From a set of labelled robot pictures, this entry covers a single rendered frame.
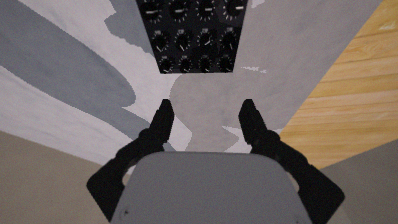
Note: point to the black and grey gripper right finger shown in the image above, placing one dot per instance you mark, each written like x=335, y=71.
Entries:
x=320, y=196

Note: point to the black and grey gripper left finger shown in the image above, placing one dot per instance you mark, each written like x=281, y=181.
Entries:
x=106, y=186

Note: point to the black knob box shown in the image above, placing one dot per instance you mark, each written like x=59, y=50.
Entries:
x=204, y=44

